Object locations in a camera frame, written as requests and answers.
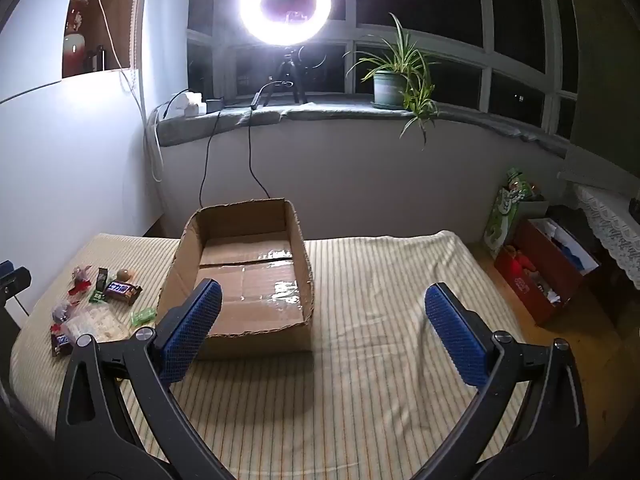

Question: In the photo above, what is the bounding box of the thin white cable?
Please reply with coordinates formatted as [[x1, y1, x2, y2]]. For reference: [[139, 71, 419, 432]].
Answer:
[[95, 0, 145, 113]]

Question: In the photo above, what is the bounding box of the white power strip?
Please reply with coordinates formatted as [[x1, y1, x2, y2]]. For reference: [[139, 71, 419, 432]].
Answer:
[[172, 91, 207, 117]]

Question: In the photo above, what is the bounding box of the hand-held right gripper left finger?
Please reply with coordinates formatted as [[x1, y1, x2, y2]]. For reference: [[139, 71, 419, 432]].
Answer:
[[54, 279, 236, 480]]

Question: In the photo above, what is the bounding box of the small brown chocolate bar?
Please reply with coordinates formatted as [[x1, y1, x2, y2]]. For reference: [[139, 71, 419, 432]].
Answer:
[[50, 332, 76, 358]]

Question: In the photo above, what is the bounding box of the red wrapped candy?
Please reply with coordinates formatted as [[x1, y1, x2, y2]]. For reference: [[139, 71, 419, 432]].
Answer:
[[68, 264, 96, 297]]

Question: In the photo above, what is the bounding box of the red and white vase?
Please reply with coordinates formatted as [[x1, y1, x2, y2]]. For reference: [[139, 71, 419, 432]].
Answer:
[[64, 0, 87, 79]]

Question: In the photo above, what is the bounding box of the ring light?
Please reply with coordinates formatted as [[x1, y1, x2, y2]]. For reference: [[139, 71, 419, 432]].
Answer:
[[239, 0, 332, 46]]

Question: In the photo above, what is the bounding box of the large brown chocolate bar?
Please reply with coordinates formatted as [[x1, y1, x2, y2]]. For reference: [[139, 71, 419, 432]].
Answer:
[[104, 280, 143, 307]]

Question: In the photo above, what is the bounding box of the clear red-ended dried fruit packet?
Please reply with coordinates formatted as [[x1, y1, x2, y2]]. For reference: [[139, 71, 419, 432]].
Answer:
[[50, 301, 78, 337]]

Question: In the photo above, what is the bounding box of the white lace cloth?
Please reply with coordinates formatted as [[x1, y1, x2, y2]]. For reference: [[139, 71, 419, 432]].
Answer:
[[571, 181, 640, 290]]

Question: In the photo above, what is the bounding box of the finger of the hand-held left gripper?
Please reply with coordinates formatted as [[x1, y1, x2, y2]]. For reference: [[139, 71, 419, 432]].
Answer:
[[0, 259, 32, 306]]

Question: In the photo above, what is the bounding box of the green printed bag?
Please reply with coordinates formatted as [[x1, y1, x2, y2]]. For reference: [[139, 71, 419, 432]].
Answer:
[[481, 166, 537, 262]]

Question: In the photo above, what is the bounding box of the potted spider plant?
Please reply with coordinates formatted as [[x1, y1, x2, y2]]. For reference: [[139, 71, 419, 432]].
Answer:
[[344, 12, 443, 150]]

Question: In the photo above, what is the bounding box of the cardboard box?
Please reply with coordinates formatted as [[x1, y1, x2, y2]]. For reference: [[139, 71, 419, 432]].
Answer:
[[156, 198, 315, 361]]

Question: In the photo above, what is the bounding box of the thick white cable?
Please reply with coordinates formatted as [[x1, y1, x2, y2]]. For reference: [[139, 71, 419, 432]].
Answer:
[[145, 105, 167, 184]]

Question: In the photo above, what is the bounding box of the red storage box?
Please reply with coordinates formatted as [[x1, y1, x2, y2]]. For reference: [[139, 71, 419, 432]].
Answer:
[[493, 216, 602, 327]]

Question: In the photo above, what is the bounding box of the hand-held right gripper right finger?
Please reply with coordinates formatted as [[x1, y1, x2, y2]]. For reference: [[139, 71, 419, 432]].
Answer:
[[415, 282, 590, 480]]

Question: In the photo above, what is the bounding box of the clear printed cracker packet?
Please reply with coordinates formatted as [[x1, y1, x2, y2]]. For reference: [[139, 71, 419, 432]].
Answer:
[[67, 305, 132, 343]]

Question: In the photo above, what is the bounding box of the black cable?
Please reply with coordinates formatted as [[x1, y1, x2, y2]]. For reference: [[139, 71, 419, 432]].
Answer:
[[246, 91, 274, 200], [199, 109, 222, 209]]

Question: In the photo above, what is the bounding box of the black tripod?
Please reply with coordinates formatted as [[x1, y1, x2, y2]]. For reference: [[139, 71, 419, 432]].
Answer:
[[259, 45, 309, 107]]

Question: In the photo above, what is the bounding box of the thin grey wall cable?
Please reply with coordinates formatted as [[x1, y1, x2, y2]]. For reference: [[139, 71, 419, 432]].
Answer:
[[0, 70, 123, 105]]

